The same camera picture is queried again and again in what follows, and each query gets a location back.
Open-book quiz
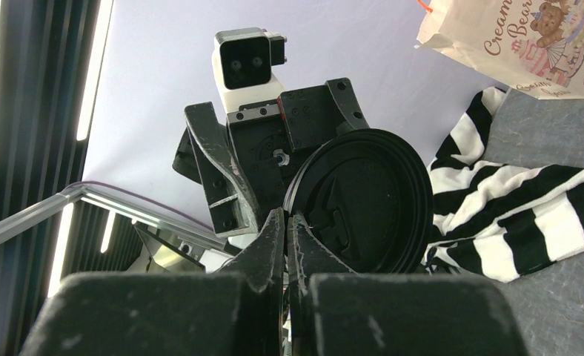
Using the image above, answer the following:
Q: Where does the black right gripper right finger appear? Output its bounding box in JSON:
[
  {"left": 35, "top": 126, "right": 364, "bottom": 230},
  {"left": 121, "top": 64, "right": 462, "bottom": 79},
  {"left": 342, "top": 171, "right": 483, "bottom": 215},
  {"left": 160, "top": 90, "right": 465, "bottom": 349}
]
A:
[{"left": 287, "top": 214, "right": 528, "bottom": 355}]

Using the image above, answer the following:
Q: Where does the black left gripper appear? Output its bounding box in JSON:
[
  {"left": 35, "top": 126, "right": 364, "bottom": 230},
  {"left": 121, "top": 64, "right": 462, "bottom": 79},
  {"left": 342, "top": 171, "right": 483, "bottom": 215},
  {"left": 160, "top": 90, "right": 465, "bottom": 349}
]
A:
[{"left": 184, "top": 77, "right": 368, "bottom": 238}]

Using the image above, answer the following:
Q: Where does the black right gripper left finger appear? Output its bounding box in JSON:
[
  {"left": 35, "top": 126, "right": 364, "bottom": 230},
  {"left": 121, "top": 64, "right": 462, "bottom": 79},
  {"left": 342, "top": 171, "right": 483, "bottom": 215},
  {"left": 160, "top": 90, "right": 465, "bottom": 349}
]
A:
[{"left": 21, "top": 208, "right": 286, "bottom": 355}]

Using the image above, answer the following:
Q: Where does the black plastic cup lid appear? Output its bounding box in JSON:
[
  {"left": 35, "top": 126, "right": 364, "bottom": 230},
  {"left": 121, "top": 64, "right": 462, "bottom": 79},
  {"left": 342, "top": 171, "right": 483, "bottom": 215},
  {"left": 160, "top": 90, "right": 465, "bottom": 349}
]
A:
[{"left": 283, "top": 129, "right": 434, "bottom": 273}]

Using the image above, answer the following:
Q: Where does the black white striped cloth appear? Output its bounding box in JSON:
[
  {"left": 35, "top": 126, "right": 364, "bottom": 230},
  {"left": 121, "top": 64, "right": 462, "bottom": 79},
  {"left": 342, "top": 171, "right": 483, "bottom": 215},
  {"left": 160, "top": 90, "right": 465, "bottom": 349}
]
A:
[{"left": 421, "top": 87, "right": 584, "bottom": 283}]

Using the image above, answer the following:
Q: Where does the beige paper gift bag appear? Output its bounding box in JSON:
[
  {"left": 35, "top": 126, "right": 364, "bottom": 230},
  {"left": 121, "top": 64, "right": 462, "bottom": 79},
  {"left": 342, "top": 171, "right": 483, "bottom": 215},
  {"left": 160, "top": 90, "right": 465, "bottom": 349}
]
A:
[{"left": 417, "top": 0, "right": 584, "bottom": 100}]

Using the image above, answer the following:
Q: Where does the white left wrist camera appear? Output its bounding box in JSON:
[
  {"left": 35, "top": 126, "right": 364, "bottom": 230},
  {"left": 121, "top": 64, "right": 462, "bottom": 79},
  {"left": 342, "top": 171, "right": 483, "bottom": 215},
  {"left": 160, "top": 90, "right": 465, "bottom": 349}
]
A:
[{"left": 211, "top": 27, "right": 288, "bottom": 113}]

